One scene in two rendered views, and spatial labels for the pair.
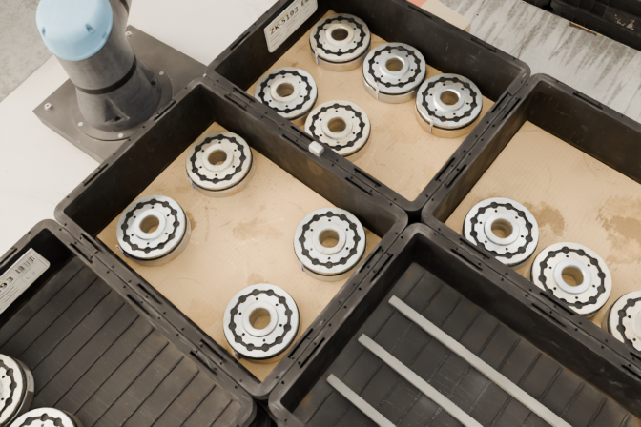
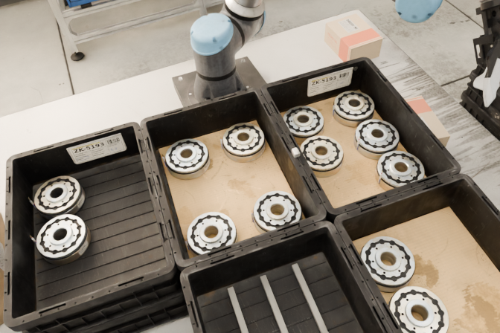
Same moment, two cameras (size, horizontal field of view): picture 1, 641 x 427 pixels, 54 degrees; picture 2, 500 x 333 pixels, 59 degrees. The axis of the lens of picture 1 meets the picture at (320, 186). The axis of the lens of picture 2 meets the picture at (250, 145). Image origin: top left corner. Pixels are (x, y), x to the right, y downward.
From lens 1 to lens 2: 0.20 m
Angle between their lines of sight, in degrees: 19
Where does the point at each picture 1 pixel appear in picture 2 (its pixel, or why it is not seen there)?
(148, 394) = (131, 241)
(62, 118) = (183, 87)
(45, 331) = (104, 182)
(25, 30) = not seen: hidden behind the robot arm
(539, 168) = (440, 238)
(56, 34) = (196, 36)
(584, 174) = (470, 259)
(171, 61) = (256, 83)
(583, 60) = not seen: outside the picture
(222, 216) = (228, 171)
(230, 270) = (214, 201)
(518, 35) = (484, 161)
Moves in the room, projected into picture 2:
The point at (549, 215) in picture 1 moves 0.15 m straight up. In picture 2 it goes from (429, 271) to (452, 234)
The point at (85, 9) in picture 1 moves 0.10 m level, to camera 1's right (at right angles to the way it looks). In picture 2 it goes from (218, 29) to (253, 36)
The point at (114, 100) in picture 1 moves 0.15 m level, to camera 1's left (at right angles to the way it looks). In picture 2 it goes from (211, 87) to (166, 76)
